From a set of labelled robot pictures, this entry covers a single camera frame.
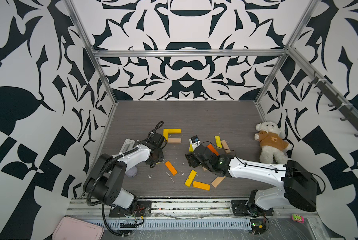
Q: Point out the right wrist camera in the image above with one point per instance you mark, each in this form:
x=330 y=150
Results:
x=195 y=141

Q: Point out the pink small device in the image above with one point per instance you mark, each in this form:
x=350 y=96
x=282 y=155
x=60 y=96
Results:
x=297 y=218

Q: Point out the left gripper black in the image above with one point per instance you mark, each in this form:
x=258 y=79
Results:
x=161 y=157

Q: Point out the orange block lower left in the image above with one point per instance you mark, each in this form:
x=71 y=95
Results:
x=171 y=168

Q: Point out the wall hook rail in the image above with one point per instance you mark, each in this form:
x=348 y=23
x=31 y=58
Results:
x=338 y=101

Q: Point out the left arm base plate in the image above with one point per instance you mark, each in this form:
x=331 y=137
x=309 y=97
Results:
x=138 y=208

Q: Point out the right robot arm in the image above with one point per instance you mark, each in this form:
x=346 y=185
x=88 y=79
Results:
x=291 y=183

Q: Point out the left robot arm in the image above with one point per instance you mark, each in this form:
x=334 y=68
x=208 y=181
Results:
x=104 y=184

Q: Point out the orange block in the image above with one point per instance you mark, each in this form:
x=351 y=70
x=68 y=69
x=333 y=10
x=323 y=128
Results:
x=213 y=150
x=171 y=168

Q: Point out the green circuit board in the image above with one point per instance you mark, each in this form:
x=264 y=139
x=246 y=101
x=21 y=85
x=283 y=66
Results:
x=258 y=228

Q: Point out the pink tray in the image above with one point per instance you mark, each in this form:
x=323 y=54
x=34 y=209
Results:
x=73 y=229

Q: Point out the natural wood block bottom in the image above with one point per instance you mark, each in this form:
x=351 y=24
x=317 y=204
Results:
x=217 y=181

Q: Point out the white teddy bear brown shirt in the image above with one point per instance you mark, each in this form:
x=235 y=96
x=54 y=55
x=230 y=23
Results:
x=273 y=147

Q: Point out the yellow block top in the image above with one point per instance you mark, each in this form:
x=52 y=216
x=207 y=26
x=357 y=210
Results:
x=174 y=131

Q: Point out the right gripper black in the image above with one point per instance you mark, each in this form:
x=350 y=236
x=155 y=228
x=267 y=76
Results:
x=190 y=157

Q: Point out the orange block right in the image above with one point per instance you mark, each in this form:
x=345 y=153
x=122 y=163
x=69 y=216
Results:
x=213 y=150

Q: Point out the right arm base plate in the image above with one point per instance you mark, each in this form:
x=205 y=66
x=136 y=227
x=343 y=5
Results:
x=244 y=209

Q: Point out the natural wood block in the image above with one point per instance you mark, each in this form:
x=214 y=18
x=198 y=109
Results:
x=217 y=181
x=174 y=140
x=225 y=147

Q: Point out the white cable duct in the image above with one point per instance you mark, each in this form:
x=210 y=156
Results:
x=189 y=224

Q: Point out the orange-yellow block bottom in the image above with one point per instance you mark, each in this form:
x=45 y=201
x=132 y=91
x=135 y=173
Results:
x=201 y=186

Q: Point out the yellow block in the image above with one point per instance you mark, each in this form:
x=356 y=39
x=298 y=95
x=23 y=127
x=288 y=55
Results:
x=218 y=142
x=191 y=148
x=190 y=178
x=174 y=131
x=166 y=134

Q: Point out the clear plastic package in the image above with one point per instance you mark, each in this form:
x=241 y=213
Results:
x=127 y=145

